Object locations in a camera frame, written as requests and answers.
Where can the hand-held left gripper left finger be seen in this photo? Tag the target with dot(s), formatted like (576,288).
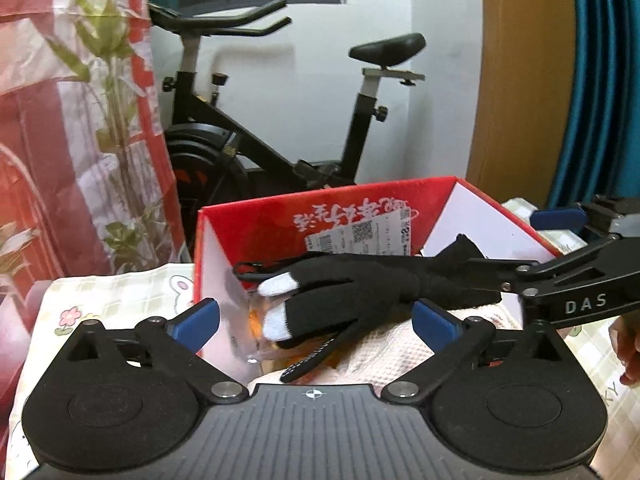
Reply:
(192,324)

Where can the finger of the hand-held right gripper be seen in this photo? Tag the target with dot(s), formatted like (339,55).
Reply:
(530,277)
(555,218)

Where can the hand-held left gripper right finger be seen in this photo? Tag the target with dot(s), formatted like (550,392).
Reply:
(436,325)

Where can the packaged bread bun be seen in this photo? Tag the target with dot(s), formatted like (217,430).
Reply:
(260,327)

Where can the black knit glove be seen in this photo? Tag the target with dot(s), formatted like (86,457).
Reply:
(360,285)

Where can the red cardboard box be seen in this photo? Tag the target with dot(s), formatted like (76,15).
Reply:
(260,225)

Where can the person's right hand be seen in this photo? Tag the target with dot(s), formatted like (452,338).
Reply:
(629,345)

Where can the white waffle towel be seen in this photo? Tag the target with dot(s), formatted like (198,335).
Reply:
(395,345)

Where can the checked tablecloth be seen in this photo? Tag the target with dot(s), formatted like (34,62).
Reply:
(125,290)

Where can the wooden door panel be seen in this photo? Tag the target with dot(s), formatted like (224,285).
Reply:
(520,85)

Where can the blue curtain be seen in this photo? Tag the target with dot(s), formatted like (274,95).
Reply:
(605,85)

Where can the black exercise bike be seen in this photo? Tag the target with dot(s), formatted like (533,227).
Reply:
(220,160)

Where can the printed backdrop cloth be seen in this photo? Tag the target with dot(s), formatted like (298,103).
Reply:
(65,135)

